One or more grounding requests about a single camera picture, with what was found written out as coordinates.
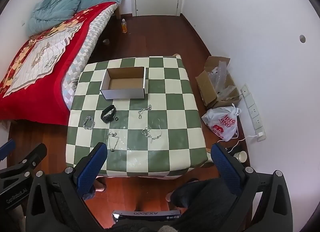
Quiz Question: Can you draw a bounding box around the thin silver necklace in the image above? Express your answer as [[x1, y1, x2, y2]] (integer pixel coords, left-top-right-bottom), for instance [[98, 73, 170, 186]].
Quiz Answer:
[[106, 131, 121, 153]]

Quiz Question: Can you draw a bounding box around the silver chain bracelet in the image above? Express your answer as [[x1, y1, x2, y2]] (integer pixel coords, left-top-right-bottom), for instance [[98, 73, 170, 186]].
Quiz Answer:
[[82, 116, 97, 130], [141, 124, 163, 143]]

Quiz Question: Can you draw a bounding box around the black wristband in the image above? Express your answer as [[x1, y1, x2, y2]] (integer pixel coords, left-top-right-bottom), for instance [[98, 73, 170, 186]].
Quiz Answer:
[[100, 105, 117, 124]]

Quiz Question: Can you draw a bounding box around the silver chain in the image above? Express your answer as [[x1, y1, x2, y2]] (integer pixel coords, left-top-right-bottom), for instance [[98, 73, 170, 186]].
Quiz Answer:
[[137, 104, 153, 120]]

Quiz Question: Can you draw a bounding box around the open cardboard jewelry box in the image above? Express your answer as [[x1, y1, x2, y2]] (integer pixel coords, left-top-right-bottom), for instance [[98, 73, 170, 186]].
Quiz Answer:
[[100, 66, 146, 100]]

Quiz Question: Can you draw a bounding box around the paper cup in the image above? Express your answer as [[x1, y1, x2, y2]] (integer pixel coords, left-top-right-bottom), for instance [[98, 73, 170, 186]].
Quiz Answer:
[[233, 151, 247, 163]]

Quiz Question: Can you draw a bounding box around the white red plastic bag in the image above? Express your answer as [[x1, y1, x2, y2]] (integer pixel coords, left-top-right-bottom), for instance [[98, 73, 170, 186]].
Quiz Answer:
[[201, 103, 241, 142]]

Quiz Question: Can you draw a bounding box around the router box AX3000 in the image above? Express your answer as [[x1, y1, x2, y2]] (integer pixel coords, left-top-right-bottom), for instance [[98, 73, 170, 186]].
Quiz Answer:
[[112, 210, 181, 222]]

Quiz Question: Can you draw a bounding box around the white power strip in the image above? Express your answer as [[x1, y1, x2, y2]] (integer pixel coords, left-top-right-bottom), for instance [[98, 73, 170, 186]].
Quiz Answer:
[[241, 84, 266, 142]]

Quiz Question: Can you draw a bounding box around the red patterned bedspread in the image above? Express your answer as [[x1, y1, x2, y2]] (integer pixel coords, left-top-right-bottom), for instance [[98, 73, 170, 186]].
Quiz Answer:
[[1, 2, 118, 125]]

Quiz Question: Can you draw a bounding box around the green white checkered tablecloth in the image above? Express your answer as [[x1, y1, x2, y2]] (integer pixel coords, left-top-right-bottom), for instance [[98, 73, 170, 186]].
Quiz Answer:
[[66, 54, 208, 178]]

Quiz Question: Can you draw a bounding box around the brown cardboard box on floor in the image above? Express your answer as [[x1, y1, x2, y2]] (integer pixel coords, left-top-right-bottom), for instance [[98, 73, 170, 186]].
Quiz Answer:
[[196, 56, 241, 109]]

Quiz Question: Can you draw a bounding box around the clear bubble wrap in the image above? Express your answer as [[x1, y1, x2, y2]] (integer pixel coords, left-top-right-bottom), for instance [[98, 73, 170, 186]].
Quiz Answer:
[[208, 61, 236, 100]]

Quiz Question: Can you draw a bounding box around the small cup under bed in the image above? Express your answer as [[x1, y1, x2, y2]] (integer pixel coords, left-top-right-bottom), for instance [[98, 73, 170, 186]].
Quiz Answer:
[[103, 39, 110, 45]]

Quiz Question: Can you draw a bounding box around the teal blue duvet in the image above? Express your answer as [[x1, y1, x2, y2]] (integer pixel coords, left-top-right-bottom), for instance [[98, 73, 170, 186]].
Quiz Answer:
[[26, 0, 121, 36]]

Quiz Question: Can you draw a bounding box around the orange drink bottle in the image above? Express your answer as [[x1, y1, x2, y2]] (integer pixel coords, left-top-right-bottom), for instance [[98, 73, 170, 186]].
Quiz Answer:
[[121, 18, 127, 34]]

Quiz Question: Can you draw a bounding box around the white charger cable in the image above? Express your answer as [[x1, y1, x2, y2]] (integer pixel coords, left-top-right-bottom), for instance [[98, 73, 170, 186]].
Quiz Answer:
[[216, 128, 258, 153]]

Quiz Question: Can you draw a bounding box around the wall hole cover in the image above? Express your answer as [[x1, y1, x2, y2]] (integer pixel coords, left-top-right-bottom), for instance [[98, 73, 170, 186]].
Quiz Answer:
[[299, 35, 306, 43]]

